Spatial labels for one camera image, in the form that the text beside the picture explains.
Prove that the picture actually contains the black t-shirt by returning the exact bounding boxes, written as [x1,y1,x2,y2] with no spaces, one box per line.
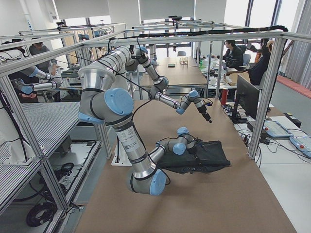
[157,141,231,174]

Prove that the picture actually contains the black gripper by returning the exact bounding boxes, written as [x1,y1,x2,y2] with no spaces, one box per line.
[191,139,203,158]
[197,105,212,123]

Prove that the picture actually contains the aluminium frame post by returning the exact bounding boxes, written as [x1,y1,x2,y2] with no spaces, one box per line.
[248,37,286,160]

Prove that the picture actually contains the red cylinder can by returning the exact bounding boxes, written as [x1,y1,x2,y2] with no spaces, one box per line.
[221,88,228,105]

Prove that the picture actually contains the seated person in black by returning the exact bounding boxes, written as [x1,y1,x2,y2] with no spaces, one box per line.
[223,40,243,70]

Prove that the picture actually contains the black computer monitor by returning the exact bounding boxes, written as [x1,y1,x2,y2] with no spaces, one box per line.
[231,75,259,124]

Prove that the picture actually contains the aluminium frame work table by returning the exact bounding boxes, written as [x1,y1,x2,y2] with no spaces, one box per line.
[0,100,103,233]

